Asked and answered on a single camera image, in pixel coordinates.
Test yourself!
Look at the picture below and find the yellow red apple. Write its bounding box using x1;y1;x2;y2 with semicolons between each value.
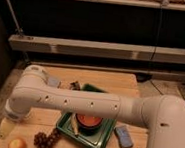
8;138;26;148

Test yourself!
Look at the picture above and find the bunch of dark grapes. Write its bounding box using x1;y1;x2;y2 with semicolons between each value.
34;129;60;148

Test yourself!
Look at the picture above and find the green plastic tray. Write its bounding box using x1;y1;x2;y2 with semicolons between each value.
52;80;122;148

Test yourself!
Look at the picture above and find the blue sponge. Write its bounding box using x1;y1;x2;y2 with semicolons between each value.
115;125;133;148

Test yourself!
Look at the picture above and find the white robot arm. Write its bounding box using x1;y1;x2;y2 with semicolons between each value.
4;65;185;148

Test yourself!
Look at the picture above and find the red bowl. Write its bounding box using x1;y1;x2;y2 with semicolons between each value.
76;114;103;128

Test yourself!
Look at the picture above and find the grey metal shelf rack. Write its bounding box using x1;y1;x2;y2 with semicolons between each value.
5;0;185;83

